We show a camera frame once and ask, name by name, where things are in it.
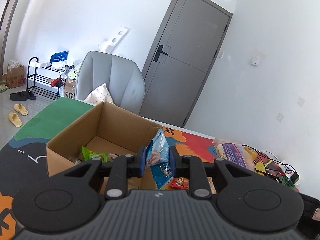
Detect green snack packet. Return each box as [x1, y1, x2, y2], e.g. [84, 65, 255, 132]
[81, 147, 108, 163]

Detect red chocolate bar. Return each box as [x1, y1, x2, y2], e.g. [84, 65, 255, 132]
[170, 177, 189, 190]

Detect blue snack packet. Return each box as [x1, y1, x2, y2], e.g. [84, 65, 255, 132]
[146, 128, 172, 189]

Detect brown paper bag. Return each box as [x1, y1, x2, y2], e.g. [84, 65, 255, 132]
[6, 60, 24, 88]

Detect black slippers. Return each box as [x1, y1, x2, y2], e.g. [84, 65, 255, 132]
[9, 90, 36, 101]

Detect dotted white cushion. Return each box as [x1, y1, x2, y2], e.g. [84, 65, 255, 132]
[84, 83, 114, 105]

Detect black power adapter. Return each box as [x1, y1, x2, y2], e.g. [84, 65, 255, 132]
[290, 172, 300, 186]

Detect yellow slipper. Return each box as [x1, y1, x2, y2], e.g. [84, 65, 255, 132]
[8, 112, 22, 127]
[14, 103, 28, 116]

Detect grey upholstered chair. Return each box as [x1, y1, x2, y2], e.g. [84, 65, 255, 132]
[75, 51, 145, 114]

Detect black door handle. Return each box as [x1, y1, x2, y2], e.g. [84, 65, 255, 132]
[153, 44, 168, 62]

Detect grey door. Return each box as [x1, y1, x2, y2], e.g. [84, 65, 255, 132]
[139, 0, 233, 127]

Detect brown cardboard box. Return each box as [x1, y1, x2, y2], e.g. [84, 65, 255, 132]
[47, 102, 160, 176]

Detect blue plastic bag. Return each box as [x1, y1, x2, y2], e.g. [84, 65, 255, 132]
[50, 51, 69, 64]

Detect black shoe rack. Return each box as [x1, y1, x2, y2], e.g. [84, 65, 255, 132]
[26, 57, 65, 100]

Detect purple label cracker pack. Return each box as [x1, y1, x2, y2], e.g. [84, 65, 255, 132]
[213, 138, 258, 172]

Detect white wall switch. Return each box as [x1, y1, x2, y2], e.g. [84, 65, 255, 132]
[251, 56, 260, 66]

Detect yellow plastic bag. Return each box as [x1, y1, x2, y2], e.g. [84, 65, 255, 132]
[244, 145, 272, 176]

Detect colourful table mat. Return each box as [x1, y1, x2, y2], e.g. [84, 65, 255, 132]
[0, 97, 303, 240]

